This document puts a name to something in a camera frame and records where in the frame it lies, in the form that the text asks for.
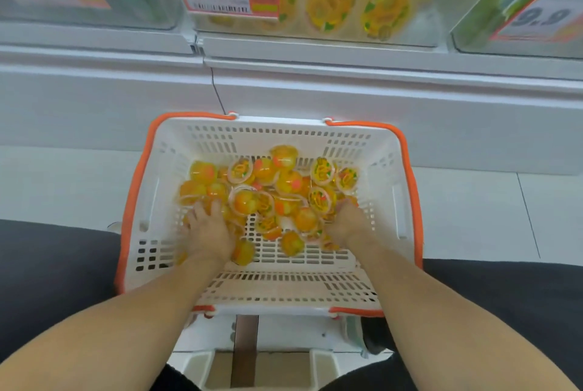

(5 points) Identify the person's right hand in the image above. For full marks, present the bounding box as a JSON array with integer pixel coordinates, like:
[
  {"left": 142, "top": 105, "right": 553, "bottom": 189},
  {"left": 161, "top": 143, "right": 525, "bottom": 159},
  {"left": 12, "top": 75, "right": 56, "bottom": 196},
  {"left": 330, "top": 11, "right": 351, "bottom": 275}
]
[{"left": 322, "top": 198, "right": 382, "bottom": 253}]

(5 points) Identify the person's left hand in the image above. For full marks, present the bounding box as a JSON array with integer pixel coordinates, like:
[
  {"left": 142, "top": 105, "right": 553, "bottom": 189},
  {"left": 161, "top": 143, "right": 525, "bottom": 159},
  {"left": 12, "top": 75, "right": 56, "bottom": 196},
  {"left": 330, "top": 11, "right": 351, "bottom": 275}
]
[{"left": 182, "top": 199, "right": 237, "bottom": 265}]

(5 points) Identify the person's left forearm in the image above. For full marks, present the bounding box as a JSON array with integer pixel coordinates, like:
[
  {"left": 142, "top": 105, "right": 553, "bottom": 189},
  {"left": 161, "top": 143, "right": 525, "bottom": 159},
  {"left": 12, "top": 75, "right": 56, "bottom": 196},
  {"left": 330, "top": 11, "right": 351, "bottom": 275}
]
[{"left": 0, "top": 255, "right": 230, "bottom": 391}]

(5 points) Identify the white plastic shopping basket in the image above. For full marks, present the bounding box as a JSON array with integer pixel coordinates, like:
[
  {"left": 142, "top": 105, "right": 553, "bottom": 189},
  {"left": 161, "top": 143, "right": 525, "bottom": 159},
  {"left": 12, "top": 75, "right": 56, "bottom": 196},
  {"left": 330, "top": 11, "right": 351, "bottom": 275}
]
[{"left": 114, "top": 112, "right": 424, "bottom": 318}]

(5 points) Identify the person's leg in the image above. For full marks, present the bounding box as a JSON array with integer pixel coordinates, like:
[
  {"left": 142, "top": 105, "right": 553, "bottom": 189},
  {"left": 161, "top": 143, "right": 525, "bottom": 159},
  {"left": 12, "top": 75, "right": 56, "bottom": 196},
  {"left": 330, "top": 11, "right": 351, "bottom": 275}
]
[
  {"left": 0, "top": 219, "right": 124, "bottom": 363},
  {"left": 319, "top": 259, "right": 583, "bottom": 391}
]

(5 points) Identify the pile of orange jelly cups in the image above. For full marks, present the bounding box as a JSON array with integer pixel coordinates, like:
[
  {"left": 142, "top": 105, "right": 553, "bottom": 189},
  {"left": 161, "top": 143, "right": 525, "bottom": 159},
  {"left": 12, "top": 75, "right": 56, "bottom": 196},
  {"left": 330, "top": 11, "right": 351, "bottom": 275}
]
[{"left": 175, "top": 145, "right": 361, "bottom": 267}]

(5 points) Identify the person's right leg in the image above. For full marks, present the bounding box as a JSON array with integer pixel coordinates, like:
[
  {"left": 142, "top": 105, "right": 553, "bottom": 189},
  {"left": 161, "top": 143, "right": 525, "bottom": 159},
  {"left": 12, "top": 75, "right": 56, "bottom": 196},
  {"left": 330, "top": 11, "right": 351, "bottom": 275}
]
[{"left": 319, "top": 259, "right": 583, "bottom": 391}]

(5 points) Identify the person's right forearm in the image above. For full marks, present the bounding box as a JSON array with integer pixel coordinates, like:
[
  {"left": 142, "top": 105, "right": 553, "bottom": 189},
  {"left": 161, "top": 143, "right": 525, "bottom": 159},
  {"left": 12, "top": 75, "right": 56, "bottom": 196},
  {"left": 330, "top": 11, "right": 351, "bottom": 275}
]
[{"left": 352, "top": 240, "right": 581, "bottom": 391}]

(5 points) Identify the white shop shelf unit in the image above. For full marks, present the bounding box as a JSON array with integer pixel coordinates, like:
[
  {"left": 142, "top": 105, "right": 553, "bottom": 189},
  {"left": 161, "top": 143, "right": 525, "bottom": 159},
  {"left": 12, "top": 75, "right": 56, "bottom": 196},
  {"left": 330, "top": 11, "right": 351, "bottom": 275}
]
[{"left": 0, "top": 21, "right": 583, "bottom": 176}]

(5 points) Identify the thin black cable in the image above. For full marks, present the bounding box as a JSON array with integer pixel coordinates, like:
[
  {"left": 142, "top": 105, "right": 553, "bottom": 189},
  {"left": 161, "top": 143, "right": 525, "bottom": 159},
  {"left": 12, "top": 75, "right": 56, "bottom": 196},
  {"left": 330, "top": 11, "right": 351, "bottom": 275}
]
[{"left": 210, "top": 66, "right": 227, "bottom": 115}]

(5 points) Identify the white plastic step stool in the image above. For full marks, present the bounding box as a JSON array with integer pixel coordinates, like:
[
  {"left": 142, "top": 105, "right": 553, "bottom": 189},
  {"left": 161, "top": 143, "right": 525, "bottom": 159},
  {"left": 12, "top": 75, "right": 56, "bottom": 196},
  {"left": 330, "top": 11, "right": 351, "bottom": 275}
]
[{"left": 166, "top": 312, "right": 394, "bottom": 391}]

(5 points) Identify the person's left leg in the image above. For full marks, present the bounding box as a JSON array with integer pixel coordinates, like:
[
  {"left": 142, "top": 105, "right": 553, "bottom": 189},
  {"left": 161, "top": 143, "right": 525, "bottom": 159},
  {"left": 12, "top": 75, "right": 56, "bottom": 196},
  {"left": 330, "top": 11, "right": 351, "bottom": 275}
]
[{"left": 0, "top": 219, "right": 124, "bottom": 363}]

